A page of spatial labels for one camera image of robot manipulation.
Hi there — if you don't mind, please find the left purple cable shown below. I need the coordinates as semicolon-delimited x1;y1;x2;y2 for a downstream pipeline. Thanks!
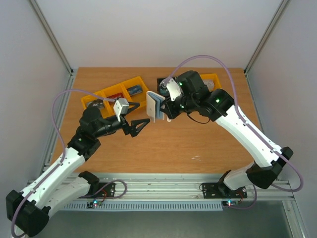
9;89;117;238

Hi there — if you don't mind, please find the yellow bin with red cards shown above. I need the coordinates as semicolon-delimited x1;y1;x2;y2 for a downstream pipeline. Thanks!
102;83;131;102

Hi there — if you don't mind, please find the beige card holder wallet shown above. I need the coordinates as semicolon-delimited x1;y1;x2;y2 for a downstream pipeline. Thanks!
146;91;171;123

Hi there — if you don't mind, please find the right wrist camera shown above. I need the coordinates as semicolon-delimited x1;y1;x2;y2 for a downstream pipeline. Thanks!
161;77;182;102

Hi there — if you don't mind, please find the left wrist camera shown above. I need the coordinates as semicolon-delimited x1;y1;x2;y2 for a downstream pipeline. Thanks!
113;98;129;122

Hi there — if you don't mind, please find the grey slotted cable duct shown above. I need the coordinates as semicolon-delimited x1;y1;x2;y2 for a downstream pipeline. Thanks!
63;201;223;212

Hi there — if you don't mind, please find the right yellow bin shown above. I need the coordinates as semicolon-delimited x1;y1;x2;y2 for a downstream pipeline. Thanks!
200;73;222;92

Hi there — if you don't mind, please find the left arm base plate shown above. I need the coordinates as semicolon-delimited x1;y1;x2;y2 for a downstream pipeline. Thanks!
80;182;116;198

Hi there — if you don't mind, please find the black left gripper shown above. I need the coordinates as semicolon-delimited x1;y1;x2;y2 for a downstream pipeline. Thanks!
95;102;151;138

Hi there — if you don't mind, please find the yellow bin with blue cards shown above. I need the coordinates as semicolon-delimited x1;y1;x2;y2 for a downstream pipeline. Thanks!
122;76;148;108

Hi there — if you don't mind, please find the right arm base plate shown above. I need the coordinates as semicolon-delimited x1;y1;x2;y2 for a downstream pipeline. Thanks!
199;182;248;199

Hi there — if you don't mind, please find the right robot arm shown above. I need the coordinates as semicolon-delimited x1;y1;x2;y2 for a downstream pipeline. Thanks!
159;70;293;198

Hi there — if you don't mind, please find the blue VIP card stack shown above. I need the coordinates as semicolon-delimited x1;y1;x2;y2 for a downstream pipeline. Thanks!
127;85;143;97

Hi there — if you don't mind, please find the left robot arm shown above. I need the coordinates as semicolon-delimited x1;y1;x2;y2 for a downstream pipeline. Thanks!
5;99;150;238

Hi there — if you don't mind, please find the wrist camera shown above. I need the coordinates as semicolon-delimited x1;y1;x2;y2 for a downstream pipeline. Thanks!
161;77;182;102
113;98;129;122

